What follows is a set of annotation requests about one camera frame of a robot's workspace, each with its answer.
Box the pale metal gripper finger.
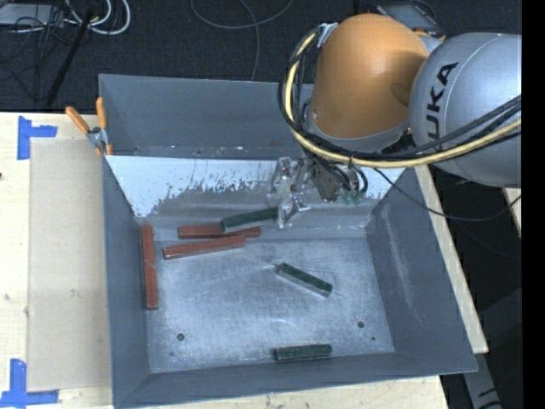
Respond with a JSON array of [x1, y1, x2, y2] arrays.
[[275, 191, 312, 230], [266, 157, 295, 209]]

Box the dark green block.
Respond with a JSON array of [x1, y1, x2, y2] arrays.
[[275, 262, 335, 299], [219, 207, 280, 234], [272, 343, 334, 362]]

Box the red-brown flat block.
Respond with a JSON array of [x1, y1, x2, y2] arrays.
[[140, 223, 160, 311], [176, 224, 262, 240], [161, 233, 247, 261]]

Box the grey metal bin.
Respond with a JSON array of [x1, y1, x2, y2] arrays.
[[97, 73, 479, 409]]

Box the pale flat board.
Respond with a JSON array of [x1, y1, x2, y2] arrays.
[[26, 137, 112, 394]]

